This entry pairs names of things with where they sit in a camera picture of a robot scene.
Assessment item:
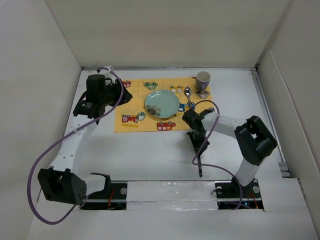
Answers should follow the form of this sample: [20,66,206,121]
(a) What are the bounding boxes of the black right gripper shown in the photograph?
[186,129,210,155]

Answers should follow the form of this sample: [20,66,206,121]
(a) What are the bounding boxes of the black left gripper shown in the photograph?
[100,79,132,107]

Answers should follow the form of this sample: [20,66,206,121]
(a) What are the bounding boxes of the yellow car-print cloth placemat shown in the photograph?
[114,76,213,133]

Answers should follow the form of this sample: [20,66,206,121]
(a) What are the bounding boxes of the silver fork patterned handle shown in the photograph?
[197,154,203,178]

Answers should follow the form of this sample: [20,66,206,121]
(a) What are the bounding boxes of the green floral ceramic plate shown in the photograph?
[144,89,180,119]

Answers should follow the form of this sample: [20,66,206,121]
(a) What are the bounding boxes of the silver spoon patterned handle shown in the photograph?
[184,86,195,110]

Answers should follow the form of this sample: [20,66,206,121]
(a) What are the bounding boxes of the purple ceramic mug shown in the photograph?
[195,71,211,92]

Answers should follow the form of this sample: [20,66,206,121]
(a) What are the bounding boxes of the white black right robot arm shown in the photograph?
[182,109,278,197]

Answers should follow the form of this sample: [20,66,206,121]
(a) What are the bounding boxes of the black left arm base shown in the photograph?
[80,181,128,211]

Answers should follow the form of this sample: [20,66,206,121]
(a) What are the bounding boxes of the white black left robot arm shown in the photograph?
[37,74,133,205]

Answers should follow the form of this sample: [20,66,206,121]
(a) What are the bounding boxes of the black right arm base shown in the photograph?
[211,179,264,210]

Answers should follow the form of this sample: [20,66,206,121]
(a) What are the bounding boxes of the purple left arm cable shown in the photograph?
[26,66,125,225]

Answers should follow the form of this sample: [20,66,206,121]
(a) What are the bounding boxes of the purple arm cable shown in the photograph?
[191,99,253,210]
[26,66,125,225]

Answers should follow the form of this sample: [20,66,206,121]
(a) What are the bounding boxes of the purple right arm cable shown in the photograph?
[191,99,253,210]

